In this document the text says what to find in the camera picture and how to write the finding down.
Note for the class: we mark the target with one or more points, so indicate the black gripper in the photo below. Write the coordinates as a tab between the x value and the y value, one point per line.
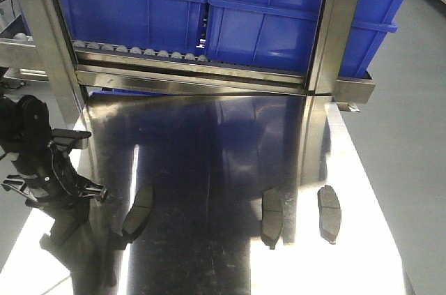
48	181

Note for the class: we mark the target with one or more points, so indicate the brake pad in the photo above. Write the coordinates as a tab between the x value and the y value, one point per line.
139	214
329	210
272	218

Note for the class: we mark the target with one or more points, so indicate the left blue bin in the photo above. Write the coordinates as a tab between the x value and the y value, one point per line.
171	25

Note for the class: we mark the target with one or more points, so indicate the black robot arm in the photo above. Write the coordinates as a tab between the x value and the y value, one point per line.
81	237

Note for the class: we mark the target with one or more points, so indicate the stainless steel rack frame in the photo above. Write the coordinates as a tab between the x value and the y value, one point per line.
70	71

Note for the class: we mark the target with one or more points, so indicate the lower stacked blue bin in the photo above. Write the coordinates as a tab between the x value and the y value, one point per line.
282	38

